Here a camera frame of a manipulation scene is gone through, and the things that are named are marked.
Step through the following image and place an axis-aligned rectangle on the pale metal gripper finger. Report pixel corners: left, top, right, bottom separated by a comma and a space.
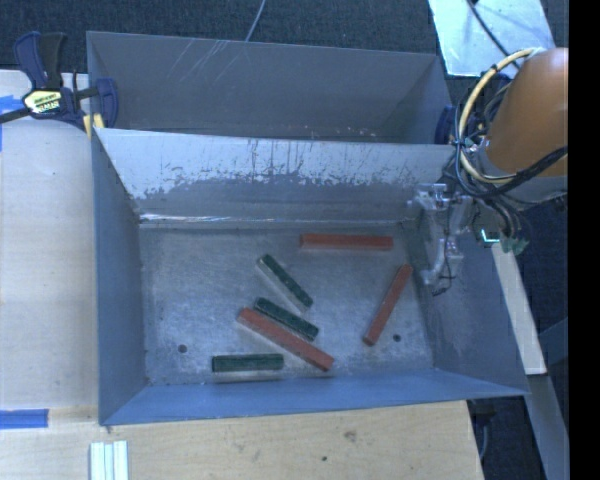
420, 237, 465, 288
406, 182, 453, 217

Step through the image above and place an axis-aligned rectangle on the red-brown flat block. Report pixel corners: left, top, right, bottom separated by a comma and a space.
362, 263, 415, 348
235, 307, 336, 373
299, 233, 395, 253

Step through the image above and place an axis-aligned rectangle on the dark green flat block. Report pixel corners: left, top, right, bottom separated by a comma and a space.
210, 352, 286, 383
255, 253, 315, 315
252, 296, 321, 343

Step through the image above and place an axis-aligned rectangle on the grey metal bin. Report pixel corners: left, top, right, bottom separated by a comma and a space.
85, 30, 532, 427

